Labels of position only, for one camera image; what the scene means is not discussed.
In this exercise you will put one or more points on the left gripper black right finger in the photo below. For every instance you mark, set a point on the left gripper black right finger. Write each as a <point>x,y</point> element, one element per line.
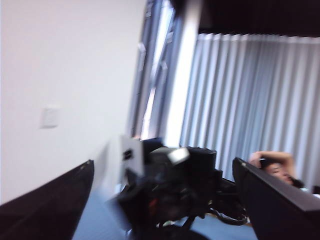
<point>280,212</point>

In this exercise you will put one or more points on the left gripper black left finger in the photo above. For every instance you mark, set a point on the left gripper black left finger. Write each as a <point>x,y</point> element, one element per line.
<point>37,220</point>

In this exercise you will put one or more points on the person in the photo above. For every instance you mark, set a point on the person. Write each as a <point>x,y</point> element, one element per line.
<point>277,172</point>

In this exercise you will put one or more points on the pale pleated curtain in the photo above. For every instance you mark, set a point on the pale pleated curtain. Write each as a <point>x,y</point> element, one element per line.
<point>250,100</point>

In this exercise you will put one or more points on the grey framed window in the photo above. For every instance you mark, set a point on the grey framed window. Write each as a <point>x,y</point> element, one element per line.
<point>160,75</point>

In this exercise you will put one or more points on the dark curtain pelmet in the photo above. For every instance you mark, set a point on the dark curtain pelmet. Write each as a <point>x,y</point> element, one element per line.
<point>250,15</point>

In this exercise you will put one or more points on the white wall socket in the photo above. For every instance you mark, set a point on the white wall socket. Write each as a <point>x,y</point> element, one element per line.
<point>50,118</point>

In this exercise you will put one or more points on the pale grey right camera box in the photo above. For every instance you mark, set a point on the pale grey right camera box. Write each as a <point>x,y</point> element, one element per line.
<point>136,150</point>

